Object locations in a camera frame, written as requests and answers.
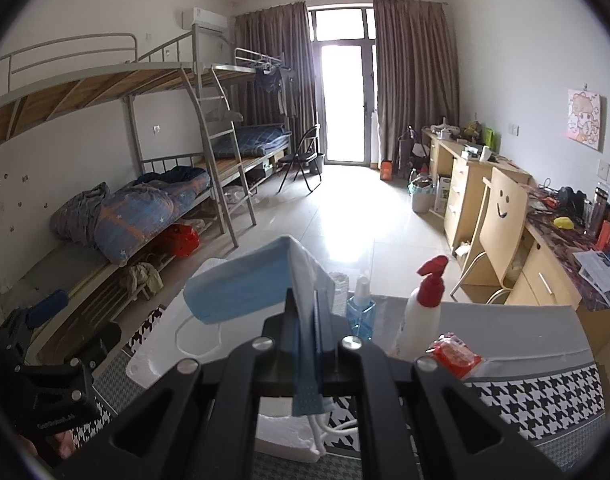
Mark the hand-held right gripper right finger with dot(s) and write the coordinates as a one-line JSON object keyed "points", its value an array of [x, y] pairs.
{"points": [[330, 330]]}

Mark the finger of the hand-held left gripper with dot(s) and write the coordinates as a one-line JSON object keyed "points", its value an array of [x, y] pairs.
{"points": [[47, 307], [92, 342]]}

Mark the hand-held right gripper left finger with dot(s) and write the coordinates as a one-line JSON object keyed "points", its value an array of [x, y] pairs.
{"points": [[285, 325]]}

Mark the white foam box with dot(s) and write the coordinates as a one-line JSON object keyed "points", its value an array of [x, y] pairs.
{"points": [[150, 360]]}

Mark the blue face mask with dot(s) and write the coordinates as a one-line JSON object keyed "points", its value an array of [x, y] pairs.
{"points": [[235, 285]]}

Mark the person's left hand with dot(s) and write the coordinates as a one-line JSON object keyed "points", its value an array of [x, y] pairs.
{"points": [[60, 442]]}

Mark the blue liquid pump bottle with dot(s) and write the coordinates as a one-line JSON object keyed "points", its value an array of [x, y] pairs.
{"points": [[361, 315]]}

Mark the beige crumpled cloth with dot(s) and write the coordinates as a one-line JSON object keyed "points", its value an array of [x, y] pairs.
{"points": [[142, 280]]}

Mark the white spray bottle red nozzle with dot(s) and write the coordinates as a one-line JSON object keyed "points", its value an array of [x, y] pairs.
{"points": [[420, 320]]}

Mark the blue orange star blanket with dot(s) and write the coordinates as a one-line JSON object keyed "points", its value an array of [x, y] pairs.
{"points": [[125, 220]]}

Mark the red snack packet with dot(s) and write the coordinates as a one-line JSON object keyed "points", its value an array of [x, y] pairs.
{"points": [[455, 357]]}

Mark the red plastic bag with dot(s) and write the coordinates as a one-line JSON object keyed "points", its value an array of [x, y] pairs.
{"points": [[180, 240]]}

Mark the white bucket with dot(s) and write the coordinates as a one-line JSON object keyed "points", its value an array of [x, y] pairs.
{"points": [[422, 197]]}

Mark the orange floor object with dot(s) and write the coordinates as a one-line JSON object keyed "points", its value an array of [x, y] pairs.
{"points": [[386, 171]]}

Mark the black folding chair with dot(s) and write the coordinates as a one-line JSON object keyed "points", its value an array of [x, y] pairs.
{"points": [[305, 157]]}

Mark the grey metal ladder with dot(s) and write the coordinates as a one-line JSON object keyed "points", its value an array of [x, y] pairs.
{"points": [[225, 160]]}

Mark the white carton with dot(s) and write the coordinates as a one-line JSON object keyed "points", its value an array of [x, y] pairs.
{"points": [[443, 195]]}

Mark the dark blue quilt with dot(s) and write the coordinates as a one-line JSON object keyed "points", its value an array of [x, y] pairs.
{"points": [[180, 177]]}

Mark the blue plaid mattress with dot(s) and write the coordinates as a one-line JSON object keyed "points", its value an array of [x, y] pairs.
{"points": [[262, 137]]}

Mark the dark bag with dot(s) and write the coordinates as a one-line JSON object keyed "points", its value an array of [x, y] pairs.
{"points": [[410, 157]]}

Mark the light wooden desk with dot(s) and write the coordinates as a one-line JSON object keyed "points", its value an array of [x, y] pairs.
{"points": [[460, 185]]}

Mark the wooden smiley face chair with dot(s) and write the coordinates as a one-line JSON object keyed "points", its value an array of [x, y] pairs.
{"points": [[502, 230]]}

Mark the houndstooth tablecloth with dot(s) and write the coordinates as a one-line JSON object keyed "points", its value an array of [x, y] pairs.
{"points": [[535, 400]]}

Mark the wooden desk with dark cover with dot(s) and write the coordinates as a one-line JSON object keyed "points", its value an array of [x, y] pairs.
{"points": [[540, 270]]}

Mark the grey hanging cloth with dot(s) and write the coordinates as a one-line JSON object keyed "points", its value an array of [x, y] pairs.
{"points": [[222, 115]]}

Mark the grey metal bunk bed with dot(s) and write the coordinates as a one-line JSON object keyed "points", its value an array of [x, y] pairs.
{"points": [[250, 67], [85, 85]]}

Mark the glass balcony door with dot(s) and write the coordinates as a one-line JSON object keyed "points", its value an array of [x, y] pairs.
{"points": [[342, 100]]}

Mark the dark hanging clothes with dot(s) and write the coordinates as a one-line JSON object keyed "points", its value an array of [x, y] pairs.
{"points": [[268, 80]]}

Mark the green box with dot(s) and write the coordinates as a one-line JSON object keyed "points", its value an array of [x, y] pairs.
{"points": [[490, 139]]}

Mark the small yellow object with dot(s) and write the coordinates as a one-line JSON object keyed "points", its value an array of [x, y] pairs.
{"points": [[565, 223]]}

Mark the brown curtain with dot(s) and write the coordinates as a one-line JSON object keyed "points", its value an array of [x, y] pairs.
{"points": [[280, 30], [415, 80]]}

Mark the black headphones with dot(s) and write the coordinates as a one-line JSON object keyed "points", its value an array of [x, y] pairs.
{"points": [[570, 202]]}

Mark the printed paper booklet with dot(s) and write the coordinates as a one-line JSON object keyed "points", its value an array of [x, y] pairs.
{"points": [[600, 275]]}

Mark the dark tall tumbler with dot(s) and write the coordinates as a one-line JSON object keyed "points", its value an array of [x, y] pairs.
{"points": [[598, 210]]}

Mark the white air conditioner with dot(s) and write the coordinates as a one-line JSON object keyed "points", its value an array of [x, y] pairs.
{"points": [[205, 19]]}

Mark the pink wall poster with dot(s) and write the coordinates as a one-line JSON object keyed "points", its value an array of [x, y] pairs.
{"points": [[585, 120]]}

